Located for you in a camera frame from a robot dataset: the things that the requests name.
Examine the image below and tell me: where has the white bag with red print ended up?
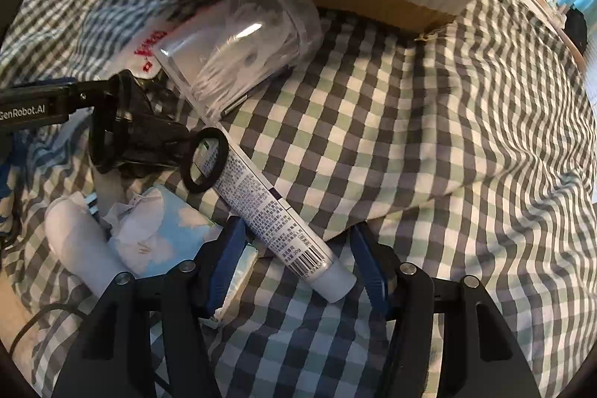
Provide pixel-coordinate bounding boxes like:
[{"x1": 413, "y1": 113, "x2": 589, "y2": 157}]
[{"x1": 84, "y1": 0, "x2": 187, "y2": 82}]

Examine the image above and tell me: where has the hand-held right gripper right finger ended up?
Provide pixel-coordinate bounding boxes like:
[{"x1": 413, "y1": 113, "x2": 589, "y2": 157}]
[{"x1": 351, "y1": 222, "x2": 542, "y2": 398}]

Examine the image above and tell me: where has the white ointment tube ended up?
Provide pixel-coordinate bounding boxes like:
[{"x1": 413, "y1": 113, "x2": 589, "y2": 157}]
[{"x1": 193, "y1": 125, "x2": 357, "y2": 303}]

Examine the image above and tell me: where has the grey green checked blanket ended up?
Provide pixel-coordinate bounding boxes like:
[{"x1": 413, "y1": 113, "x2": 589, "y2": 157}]
[{"x1": 0, "y1": 0, "x2": 597, "y2": 398}]

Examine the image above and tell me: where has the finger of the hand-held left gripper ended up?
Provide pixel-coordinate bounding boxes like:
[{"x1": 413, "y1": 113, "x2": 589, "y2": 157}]
[
  {"x1": 116, "y1": 113, "x2": 203, "y2": 168},
  {"x1": 75, "y1": 72, "x2": 150, "y2": 110}
]

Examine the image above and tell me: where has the black cable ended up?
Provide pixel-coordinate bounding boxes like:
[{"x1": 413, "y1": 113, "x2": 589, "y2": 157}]
[{"x1": 9, "y1": 307, "x2": 89, "y2": 354}]

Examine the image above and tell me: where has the clear jar of floss picks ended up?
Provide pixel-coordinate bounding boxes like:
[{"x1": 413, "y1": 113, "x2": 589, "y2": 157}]
[{"x1": 153, "y1": 0, "x2": 323, "y2": 123}]

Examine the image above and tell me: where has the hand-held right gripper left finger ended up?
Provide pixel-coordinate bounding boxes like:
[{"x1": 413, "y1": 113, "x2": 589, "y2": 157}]
[{"x1": 51, "y1": 215, "x2": 249, "y2": 398}]

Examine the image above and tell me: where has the black bag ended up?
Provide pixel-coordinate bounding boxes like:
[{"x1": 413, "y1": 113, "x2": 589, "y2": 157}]
[{"x1": 562, "y1": 9, "x2": 589, "y2": 54}]

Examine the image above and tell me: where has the black hair tie bundle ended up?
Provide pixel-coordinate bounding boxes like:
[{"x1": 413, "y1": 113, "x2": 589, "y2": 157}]
[{"x1": 90, "y1": 70, "x2": 138, "y2": 175}]

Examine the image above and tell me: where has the cloud print tissue pack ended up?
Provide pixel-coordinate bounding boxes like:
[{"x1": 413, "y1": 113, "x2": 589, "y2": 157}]
[{"x1": 103, "y1": 186, "x2": 259, "y2": 326}]

